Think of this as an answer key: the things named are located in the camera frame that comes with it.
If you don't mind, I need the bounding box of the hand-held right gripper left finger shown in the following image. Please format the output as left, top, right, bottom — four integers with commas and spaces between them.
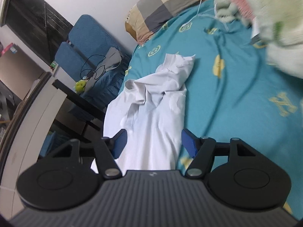
38, 128, 129, 180

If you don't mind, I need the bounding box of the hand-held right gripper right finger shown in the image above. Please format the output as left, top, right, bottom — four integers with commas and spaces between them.
182, 129, 263, 178

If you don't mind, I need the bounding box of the white t-shirt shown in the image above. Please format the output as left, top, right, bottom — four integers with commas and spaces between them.
91, 53, 197, 174

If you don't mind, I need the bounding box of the yellow-green plush toy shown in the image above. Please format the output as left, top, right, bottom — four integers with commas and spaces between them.
74, 80, 87, 93

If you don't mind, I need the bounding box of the bed with teal printed sheet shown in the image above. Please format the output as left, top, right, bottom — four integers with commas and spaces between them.
90, 0, 303, 220

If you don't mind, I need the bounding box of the grey cloth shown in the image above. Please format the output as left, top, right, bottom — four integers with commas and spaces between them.
84, 47, 123, 93

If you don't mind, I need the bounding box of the blue covered chair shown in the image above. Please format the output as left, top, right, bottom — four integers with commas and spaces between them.
55, 41, 107, 123
68, 14, 133, 104

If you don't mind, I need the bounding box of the cardboard box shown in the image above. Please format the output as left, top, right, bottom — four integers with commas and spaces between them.
0, 25, 49, 100

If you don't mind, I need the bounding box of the checkered pillow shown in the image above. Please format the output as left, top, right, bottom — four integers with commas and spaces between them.
125, 0, 224, 45

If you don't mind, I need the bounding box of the green plush blanket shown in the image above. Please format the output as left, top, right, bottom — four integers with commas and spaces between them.
214, 0, 303, 78

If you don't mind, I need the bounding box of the pink lidded container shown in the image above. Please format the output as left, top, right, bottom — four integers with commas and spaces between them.
0, 41, 18, 56

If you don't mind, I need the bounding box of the dark window with grille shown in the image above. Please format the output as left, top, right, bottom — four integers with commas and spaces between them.
0, 0, 74, 72

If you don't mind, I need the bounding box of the black cable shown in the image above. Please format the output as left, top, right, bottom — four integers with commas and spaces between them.
80, 54, 107, 81

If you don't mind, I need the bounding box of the white charging cable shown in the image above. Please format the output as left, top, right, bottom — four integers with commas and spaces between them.
183, 0, 230, 32

